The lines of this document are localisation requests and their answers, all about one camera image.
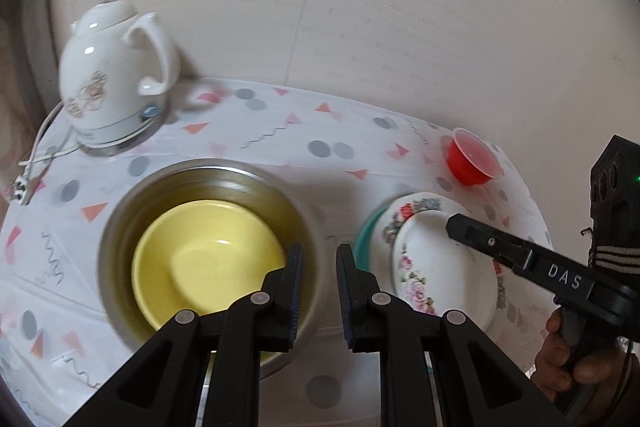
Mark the right hand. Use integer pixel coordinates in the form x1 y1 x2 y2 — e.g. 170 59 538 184
532 309 631 416

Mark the patterned white tablecloth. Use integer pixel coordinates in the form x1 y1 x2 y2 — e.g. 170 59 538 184
1 79 551 426

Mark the white rose flower plate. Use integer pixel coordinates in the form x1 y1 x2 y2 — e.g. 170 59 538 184
390 210 498 329

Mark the red plastic bowl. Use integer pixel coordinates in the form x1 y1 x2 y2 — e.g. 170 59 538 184
439 128 504 187

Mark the white ceramic electric kettle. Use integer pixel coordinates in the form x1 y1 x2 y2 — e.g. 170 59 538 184
58 0 180 155

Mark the stainless steel bowl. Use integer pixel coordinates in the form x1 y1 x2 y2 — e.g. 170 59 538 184
98 158 329 378

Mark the teal plastic plate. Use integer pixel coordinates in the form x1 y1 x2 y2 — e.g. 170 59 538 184
354 205 397 281

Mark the yellow plastic bowl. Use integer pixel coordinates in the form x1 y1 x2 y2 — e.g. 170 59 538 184
131 199 286 329

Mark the white power plug cable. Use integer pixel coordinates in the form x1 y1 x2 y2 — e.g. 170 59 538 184
13 100 84 206

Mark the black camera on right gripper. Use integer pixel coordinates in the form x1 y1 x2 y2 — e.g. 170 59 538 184
589 135 639 281

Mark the white dragon pattern plate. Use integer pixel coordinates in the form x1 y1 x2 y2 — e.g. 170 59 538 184
377 192 498 331

